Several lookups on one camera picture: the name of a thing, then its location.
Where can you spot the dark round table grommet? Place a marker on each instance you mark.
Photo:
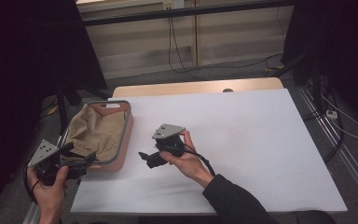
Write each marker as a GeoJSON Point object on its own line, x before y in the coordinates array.
{"type": "Point", "coordinates": [227, 90]}

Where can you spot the aluminium floor rail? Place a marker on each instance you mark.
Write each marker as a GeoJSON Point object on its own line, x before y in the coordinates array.
{"type": "Point", "coordinates": [31, 216]}
{"type": "Point", "coordinates": [345, 155]}

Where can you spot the person's dark clothed leg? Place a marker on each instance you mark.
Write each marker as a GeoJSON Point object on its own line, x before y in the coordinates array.
{"type": "Point", "coordinates": [315, 218]}

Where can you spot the person's right hand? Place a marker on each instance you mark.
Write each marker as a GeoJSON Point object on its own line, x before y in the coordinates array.
{"type": "Point", "coordinates": [191, 165]}

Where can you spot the dark curtain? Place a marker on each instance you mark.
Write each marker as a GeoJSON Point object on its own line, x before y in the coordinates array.
{"type": "Point", "coordinates": [338, 46]}
{"type": "Point", "coordinates": [21, 62]}

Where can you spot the pink basket with grey rim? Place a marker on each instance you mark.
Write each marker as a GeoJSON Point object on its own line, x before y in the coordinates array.
{"type": "Point", "coordinates": [125, 140]}

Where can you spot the khaki pants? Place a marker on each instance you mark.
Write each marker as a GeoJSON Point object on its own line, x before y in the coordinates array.
{"type": "Point", "coordinates": [96, 130]}

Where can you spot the black metal stand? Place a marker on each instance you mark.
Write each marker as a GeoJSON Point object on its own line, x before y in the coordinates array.
{"type": "Point", "coordinates": [62, 112]}
{"type": "Point", "coordinates": [316, 84]}

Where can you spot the light wooden shelf unit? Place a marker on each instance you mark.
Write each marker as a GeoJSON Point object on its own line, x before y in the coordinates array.
{"type": "Point", "coordinates": [230, 40]}

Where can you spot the light wooden table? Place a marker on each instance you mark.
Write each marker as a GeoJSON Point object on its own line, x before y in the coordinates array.
{"type": "Point", "coordinates": [183, 87]}

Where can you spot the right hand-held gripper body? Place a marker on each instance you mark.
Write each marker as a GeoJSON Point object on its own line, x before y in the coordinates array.
{"type": "Point", "coordinates": [169, 144]}

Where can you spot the white table mat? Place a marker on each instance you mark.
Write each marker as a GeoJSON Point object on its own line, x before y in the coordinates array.
{"type": "Point", "coordinates": [261, 124]}

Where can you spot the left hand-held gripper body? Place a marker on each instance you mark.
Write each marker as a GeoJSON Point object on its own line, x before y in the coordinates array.
{"type": "Point", "coordinates": [45, 154]}

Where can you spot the person's left hand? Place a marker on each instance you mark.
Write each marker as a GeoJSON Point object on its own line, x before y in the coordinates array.
{"type": "Point", "coordinates": [49, 196]}

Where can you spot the white wall socket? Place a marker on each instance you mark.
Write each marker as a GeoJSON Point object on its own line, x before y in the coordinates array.
{"type": "Point", "coordinates": [173, 4]}

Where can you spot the white power strip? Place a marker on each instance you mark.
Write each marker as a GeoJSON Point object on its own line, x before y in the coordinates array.
{"type": "Point", "coordinates": [332, 114]}

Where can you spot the black metal crossbar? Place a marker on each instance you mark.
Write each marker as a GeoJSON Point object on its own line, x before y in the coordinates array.
{"type": "Point", "coordinates": [183, 13]}

